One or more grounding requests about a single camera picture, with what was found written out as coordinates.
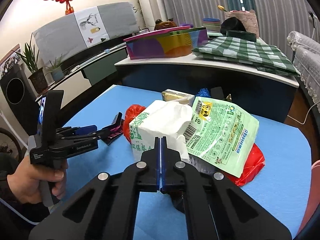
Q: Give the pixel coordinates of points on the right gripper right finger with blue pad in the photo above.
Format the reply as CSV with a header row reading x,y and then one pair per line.
x,y
214,207

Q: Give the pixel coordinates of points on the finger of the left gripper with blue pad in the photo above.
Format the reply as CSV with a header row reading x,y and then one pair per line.
x,y
77,133
107,134

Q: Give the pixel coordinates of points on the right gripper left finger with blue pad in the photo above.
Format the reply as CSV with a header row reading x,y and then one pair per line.
x,y
106,207

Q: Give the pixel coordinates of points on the black pink small wrapper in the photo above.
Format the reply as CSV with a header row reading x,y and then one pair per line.
x,y
114,130

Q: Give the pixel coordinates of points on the white paper bag green print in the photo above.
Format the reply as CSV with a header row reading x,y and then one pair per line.
x,y
161,119

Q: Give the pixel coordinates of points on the red plastic bag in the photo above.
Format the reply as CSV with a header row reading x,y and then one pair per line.
x,y
255,161

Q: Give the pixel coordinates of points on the green snack package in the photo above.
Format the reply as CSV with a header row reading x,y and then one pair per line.
x,y
220,136

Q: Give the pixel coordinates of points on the blue plastic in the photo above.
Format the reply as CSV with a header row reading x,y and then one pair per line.
x,y
204,92

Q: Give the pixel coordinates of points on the black elastic band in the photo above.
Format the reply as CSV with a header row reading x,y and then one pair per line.
x,y
217,93

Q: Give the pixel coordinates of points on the pink plastic trash bin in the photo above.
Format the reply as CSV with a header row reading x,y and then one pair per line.
x,y
313,200

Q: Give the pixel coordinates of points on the person's left hand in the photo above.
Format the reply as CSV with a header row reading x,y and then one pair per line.
x,y
25,182

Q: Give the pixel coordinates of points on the black speaker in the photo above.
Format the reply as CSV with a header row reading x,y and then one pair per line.
x,y
20,98

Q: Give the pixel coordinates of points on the small potted plant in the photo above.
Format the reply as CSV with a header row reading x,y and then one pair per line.
x,y
55,69

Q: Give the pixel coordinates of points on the potted green plant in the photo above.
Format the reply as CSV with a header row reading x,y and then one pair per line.
x,y
30,58

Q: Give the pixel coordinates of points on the colourful storage box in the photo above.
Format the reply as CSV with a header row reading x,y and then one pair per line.
x,y
166,43

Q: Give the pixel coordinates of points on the covered television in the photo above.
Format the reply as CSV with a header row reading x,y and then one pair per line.
x,y
73,33

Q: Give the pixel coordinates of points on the brown plush toy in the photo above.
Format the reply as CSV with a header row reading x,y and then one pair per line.
x,y
159,24

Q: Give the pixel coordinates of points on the white coffee table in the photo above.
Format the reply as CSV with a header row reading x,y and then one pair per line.
x,y
260,93

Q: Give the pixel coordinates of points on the white air conditioner tower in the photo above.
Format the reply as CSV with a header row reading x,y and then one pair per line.
x,y
152,10

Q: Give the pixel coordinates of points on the stacked coloured bowls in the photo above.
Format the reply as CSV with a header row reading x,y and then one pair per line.
x,y
212,24

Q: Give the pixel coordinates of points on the black hat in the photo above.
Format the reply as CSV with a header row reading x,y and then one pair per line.
x,y
231,23

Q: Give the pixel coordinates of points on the green checkered cloth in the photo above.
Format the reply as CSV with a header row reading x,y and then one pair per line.
x,y
264,57

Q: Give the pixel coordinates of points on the pink lace basket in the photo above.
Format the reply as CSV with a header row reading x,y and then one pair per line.
x,y
248,19

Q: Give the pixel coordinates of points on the grey quilted sofa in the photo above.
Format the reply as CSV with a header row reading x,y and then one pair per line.
x,y
307,61

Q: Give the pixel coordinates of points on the grey curtain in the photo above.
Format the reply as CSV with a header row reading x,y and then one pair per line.
x,y
276,18

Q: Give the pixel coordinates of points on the small photo frame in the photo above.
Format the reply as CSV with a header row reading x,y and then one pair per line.
x,y
143,31

